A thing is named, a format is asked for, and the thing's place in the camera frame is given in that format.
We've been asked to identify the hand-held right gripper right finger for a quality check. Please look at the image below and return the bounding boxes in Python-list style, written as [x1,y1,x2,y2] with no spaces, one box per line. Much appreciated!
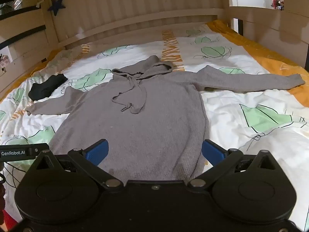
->
[188,139,278,191]

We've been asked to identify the white leaf-print duvet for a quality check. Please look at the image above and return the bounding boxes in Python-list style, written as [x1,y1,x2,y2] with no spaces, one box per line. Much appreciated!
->
[0,23,309,223]

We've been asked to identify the grey hoodie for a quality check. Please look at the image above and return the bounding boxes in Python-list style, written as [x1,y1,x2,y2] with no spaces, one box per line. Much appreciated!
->
[25,55,305,182]

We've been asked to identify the orange bed sheet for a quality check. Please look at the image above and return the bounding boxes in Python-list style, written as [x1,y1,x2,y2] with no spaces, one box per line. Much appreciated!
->
[0,19,309,108]

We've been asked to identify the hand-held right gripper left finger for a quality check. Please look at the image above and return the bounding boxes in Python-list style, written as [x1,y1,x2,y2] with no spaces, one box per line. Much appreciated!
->
[31,139,122,191]

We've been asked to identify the dark blue star ornament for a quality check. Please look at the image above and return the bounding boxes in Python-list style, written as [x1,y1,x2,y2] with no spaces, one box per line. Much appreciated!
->
[47,0,65,16]

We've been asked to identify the cream wooden bed frame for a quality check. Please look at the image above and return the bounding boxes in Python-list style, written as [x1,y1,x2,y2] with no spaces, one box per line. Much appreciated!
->
[0,0,309,97]

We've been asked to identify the black cloth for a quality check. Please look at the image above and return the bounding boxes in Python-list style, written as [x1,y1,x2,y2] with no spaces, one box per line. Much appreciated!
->
[28,74,68,101]

